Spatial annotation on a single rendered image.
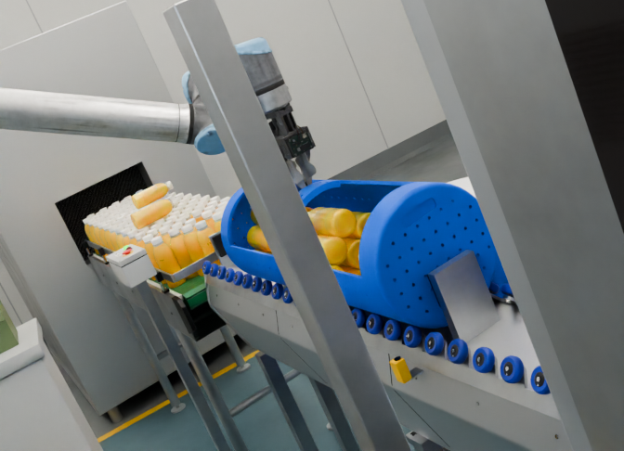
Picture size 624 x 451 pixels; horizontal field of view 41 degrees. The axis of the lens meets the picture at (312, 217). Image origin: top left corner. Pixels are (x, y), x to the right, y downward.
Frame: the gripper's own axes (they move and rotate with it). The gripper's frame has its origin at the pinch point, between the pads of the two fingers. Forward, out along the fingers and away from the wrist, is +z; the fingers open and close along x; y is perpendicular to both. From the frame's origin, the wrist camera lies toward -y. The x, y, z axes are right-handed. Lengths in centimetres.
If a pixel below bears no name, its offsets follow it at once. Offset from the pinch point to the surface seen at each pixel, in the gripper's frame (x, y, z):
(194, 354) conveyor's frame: -20, -119, 64
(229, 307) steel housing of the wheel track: -13, -65, 38
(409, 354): -12, 42, 31
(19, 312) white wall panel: -59, -504, 91
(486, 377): -11, 67, 30
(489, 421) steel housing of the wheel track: -14, 67, 38
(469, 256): 4, 52, 16
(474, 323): -1, 52, 28
